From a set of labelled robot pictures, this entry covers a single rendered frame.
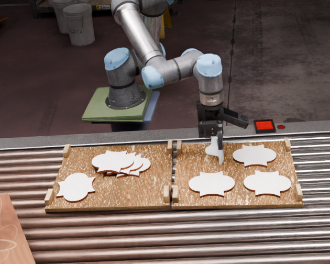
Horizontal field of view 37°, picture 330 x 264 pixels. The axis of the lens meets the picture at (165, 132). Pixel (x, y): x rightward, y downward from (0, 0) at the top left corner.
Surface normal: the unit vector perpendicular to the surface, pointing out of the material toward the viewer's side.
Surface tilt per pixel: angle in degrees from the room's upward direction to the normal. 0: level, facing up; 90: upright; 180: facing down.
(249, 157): 0
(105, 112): 4
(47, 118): 0
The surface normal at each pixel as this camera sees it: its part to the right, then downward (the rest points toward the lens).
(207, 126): -0.08, 0.54
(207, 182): -0.08, -0.84
